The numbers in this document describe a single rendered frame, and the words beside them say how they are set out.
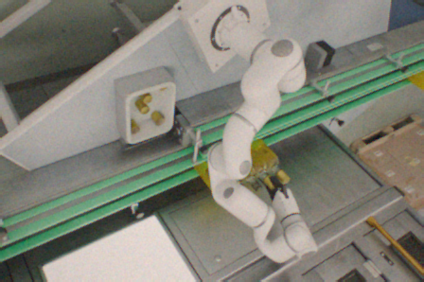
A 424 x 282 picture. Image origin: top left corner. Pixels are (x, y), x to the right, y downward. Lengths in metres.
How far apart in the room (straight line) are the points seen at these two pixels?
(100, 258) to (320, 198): 0.89
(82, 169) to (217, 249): 0.53
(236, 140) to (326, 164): 0.87
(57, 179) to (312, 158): 1.08
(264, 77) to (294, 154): 0.86
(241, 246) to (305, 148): 0.63
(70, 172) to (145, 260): 0.38
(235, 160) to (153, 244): 0.53
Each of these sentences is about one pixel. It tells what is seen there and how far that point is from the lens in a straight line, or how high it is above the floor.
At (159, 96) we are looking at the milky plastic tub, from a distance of 1.47.
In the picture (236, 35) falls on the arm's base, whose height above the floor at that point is 0.90.
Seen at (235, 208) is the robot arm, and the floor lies 1.27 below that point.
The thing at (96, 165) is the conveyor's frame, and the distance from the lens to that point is 1.48.
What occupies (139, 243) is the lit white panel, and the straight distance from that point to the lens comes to 1.51.
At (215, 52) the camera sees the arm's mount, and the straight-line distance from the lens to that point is 1.40.
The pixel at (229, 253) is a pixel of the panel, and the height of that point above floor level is 1.25.
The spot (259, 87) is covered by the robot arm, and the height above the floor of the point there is 1.14.
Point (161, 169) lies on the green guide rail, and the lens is 1.48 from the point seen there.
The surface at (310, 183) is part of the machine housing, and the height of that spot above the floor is 1.14.
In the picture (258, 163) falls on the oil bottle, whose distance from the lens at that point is 1.57.
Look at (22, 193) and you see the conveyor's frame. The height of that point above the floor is 0.83.
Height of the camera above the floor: 1.73
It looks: 31 degrees down
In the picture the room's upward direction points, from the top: 141 degrees clockwise
